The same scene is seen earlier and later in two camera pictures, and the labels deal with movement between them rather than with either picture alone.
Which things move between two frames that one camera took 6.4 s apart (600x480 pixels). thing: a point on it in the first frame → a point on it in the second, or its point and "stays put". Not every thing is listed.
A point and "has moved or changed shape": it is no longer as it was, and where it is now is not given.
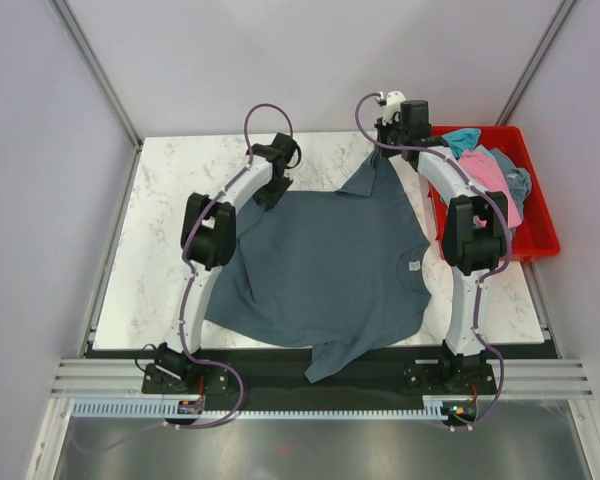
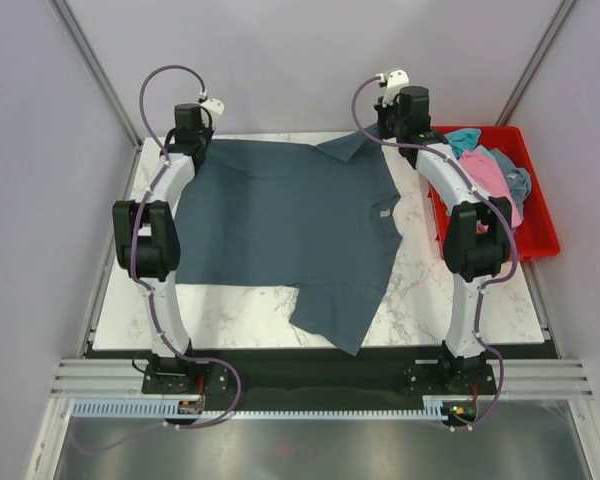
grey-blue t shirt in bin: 518,179 stays put
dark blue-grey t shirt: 340,271 has moved or changed shape
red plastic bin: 534,236 stays put
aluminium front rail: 513,378 stays put
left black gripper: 271,201 → 208,132
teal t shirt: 462,139 stays put
